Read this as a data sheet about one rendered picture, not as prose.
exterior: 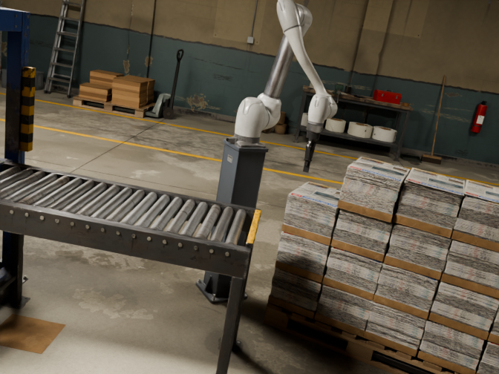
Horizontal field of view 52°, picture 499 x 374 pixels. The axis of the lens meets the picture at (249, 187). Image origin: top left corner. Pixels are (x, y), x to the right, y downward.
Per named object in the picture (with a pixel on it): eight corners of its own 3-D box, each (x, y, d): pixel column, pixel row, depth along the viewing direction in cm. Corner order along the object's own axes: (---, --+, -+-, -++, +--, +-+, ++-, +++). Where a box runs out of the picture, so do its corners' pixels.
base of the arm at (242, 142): (219, 139, 305) (220, 130, 303) (251, 140, 316) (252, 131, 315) (233, 147, 290) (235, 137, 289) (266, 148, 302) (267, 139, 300)
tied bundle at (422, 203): (401, 205, 295) (411, 167, 288) (454, 220, 285) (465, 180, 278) (391, 222, 261) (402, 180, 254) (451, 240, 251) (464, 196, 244)
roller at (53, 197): (83, 187, 259) (84, 178, 258) (37, 218, 214) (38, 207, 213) (73, 185, 260) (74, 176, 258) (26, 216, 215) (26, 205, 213)
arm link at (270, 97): (242, 125, 314) (258, 122, 334) (264, 135, 309) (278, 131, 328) (284, -2, 287) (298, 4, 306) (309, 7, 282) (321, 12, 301)
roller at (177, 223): (197, 206, 256) (194, 197, 255) (174, 242, 211) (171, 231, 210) (188, 208, 257) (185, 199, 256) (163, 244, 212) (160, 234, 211)
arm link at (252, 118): (229, 133, 299) (235, 96, 292) (243, 130, 315) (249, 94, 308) (253, 139, 292) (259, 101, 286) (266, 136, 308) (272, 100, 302)
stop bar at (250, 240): (261, 214, 250) (262, 210, 250) (252, 248, 209) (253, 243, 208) (255, 212, 250) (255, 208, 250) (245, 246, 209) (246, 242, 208)
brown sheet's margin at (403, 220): (402, 204, 294) (403, 197, 293) (453, 218, 284) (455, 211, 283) (392, 221, 260) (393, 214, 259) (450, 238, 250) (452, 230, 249)
